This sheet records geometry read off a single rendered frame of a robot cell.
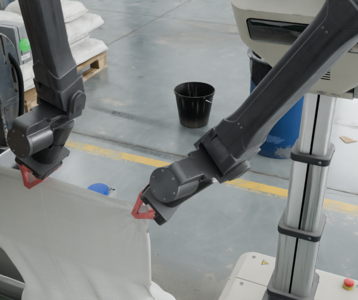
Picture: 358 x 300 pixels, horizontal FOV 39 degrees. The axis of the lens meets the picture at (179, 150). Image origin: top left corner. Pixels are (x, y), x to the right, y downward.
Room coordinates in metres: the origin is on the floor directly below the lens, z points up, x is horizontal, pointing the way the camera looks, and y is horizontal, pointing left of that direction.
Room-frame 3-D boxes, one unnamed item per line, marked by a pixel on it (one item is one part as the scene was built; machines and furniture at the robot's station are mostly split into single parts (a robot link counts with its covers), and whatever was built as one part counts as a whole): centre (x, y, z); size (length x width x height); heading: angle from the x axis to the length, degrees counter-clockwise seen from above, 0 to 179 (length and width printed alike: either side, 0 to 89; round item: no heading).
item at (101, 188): (1.17, 0.23, 0.84); 0.06 x 0.06 x 0.02
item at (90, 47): (4.33, 0.97, 0.20); 0.67 x 0.43 x 0.15; 156
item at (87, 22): (4.32, 0.98, 0.44); 0.68 x 0.44 x 0.15; 156
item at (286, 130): (2.97, -0.67, 0.32); 0.51 x 0.48 x 0.65; 156
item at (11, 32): (1.13, 0.39, 1.29); 0.08 x 0.05 x 0.09; 66
